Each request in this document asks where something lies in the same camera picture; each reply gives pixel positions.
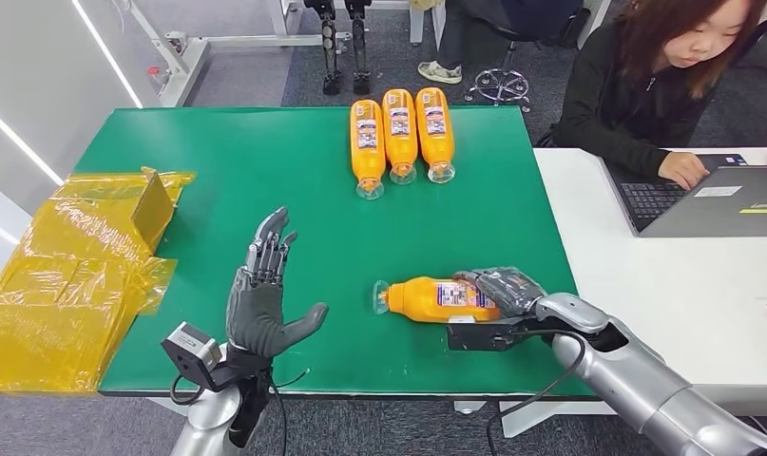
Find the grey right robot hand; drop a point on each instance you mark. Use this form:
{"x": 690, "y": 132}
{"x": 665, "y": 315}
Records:
{"x": 509, "y": 289}

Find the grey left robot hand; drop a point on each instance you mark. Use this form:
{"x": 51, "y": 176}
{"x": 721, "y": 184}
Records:
{"x": 254, "y": 321}

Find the orange bottle with clear cap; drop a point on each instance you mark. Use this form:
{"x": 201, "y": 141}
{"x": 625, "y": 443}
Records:
{"x": 421, "y": 302}
{"x": 367, "y": 157}
{"x": 436, "y": 148}
{"x": 399, "y": 148}

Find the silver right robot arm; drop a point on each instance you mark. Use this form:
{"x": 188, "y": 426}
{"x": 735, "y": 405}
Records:
{"x": 641, "y": 377}

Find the green table mat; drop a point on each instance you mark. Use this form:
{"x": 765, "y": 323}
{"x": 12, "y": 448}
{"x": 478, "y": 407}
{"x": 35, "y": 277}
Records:
{"x": 295, "y": 220}

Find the yellow film wrapped box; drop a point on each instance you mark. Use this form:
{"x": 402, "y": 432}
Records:
{"x": 62, "y": 302}

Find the chrome office chair base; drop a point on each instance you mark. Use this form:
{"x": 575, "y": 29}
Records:
{"x": 502, "y": 85}

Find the grey laptop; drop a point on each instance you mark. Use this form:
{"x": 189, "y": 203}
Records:
{"x": 704, "y": 211}

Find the person's hand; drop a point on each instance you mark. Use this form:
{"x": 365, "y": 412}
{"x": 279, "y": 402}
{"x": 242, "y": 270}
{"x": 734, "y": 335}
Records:
{"x": 684, "y": 170}

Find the seated person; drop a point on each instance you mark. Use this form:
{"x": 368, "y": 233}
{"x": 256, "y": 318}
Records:
{"x": 458, "y": 31}

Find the red knob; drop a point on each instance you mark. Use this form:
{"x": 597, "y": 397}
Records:
{"x": 154, "y": 71}

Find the black robot leg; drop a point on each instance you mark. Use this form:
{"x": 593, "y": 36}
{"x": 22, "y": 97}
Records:
{"x": 329, "y": 56}
{"x": 359, "y": 56}

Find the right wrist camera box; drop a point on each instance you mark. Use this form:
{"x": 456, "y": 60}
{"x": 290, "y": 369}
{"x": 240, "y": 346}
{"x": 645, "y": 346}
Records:
{"x": 477, "y": 337}

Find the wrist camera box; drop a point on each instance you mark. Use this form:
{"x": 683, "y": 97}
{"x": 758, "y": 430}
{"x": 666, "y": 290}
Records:
{"x": 477, "y": 337}
{"x": 184, "y": 343}

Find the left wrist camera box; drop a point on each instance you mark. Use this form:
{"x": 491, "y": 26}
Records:
{"x": 184, "y": 343}

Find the white metal frame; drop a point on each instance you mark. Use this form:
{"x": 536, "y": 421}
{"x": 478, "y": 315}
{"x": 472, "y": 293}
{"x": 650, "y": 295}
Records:
{"x": 191, "y": 63}

